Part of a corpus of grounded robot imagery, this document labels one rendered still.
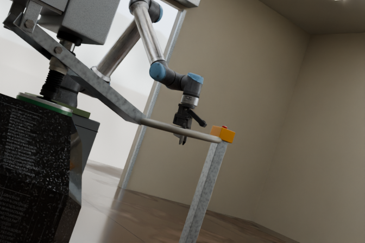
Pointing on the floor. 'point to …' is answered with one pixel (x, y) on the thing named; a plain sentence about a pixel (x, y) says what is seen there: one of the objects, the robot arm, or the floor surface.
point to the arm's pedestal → (86, 134)
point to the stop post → (206, 184)
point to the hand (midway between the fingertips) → (183, 142)
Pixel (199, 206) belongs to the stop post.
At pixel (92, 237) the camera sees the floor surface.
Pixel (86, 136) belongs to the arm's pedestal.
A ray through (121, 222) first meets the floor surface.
